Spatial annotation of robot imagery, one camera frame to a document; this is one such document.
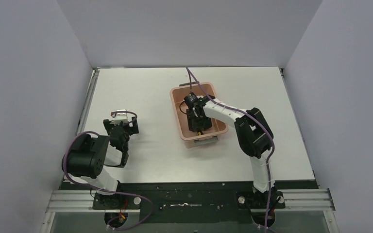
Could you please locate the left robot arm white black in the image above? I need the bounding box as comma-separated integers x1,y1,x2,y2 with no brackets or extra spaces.
61,114,139,209

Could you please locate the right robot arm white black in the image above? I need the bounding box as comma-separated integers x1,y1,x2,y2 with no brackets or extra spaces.
184,96,274,193

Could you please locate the pink plastic bin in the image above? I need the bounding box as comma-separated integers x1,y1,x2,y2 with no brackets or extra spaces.
170,82,228,149

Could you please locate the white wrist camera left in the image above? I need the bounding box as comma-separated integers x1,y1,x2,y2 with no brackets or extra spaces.
109,109,129,125

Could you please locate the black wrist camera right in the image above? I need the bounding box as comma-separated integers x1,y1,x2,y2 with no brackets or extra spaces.
179,92,203,115

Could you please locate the aluminium left side rail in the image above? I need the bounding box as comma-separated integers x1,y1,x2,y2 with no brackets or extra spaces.
76,68,100,134

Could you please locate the aluminium rail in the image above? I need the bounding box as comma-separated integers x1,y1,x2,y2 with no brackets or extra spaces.
76,68,100,134
46,189,335,213

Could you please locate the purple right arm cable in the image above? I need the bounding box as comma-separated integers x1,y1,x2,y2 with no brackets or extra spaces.
185,67,276,233

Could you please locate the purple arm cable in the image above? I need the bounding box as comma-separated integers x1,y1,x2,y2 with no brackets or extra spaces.
61,111,154,232
185,67,276,233

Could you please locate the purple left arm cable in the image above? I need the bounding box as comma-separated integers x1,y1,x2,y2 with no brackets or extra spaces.
61,111,154,232

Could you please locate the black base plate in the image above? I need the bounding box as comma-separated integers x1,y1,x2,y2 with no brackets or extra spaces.
59,180,319,224

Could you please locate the aluminium front rail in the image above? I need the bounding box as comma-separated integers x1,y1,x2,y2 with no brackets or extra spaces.
46,189,335,213

